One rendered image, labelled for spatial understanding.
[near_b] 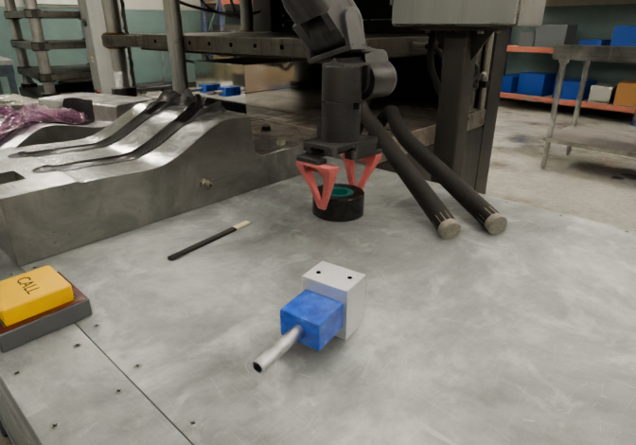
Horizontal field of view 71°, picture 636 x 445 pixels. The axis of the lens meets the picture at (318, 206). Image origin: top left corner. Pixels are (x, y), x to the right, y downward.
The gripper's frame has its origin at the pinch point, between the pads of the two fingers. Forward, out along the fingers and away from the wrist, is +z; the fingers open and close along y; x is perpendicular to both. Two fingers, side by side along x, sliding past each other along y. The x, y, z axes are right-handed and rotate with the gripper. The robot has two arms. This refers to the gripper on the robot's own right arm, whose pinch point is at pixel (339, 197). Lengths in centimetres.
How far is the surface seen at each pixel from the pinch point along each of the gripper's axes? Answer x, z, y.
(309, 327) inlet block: -19.8, 0.0, -27.3
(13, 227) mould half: 17.6, -1.9, -39.0
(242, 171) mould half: 17.9, -1.5, -4.6
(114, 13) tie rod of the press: 145, -32, 36
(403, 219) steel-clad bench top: -8.7, 2.7, 4.9
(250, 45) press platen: 70, -21, 41
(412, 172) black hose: -6.7, -3.2, 9.8
